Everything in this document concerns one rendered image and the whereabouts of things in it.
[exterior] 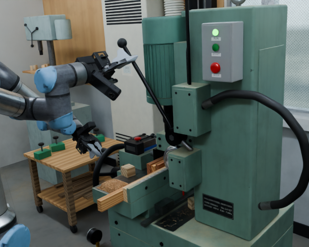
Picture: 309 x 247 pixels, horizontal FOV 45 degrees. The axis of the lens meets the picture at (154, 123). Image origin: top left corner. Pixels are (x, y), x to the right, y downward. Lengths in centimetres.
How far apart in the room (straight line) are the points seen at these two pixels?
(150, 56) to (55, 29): 226
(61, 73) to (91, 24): 267
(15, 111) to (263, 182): 80
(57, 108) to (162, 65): 39
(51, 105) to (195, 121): 44
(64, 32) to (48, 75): 229
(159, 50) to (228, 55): 34
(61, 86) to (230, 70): 50
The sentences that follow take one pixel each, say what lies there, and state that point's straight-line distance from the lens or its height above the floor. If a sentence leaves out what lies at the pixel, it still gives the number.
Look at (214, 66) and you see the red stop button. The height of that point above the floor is 136.
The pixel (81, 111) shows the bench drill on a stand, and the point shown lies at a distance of 368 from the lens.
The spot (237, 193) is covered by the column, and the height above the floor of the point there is 96.
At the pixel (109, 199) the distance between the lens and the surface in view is 126.
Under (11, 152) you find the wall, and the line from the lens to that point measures 448.
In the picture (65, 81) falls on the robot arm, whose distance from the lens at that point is 115.
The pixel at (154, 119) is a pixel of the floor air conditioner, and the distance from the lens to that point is 292.
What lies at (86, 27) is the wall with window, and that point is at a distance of 387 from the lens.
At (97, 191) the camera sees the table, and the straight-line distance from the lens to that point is 141.
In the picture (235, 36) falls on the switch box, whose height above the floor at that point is 144.
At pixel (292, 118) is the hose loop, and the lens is 100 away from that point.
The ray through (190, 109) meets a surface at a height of 123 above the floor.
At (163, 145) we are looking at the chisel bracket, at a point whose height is 102.
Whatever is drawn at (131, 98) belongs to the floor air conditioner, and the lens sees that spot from 304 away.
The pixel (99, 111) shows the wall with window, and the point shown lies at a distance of 393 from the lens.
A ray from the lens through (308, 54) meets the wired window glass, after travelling 253.
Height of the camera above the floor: 150
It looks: 16 degrees down
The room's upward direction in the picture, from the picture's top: 3 degrees counter-clockwise
